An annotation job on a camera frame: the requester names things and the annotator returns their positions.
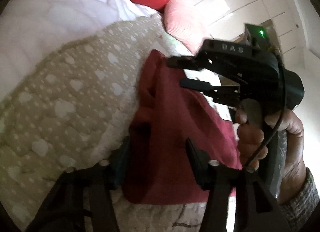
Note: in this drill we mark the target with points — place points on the person's right hand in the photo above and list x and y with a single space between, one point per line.
294 174

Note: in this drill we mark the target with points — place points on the grey knit sleeve forearm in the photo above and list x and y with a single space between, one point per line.
299 209

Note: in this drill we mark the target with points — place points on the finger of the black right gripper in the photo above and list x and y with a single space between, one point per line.
228 95
183 62

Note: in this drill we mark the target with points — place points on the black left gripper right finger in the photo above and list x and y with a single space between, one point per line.
246 198

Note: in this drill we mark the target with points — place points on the white glossy wardrobe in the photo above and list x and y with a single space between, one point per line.
296 23

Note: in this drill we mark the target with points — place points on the maroon sweater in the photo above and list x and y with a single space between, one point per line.
158 171

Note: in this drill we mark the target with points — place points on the white bed sheet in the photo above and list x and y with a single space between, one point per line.
31 29

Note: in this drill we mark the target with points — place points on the pink pillow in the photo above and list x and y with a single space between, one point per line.
185 23

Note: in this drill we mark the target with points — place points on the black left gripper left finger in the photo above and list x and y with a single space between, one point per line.
82 198

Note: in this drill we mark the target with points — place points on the heart patterned quilt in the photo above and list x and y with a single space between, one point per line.
73 110

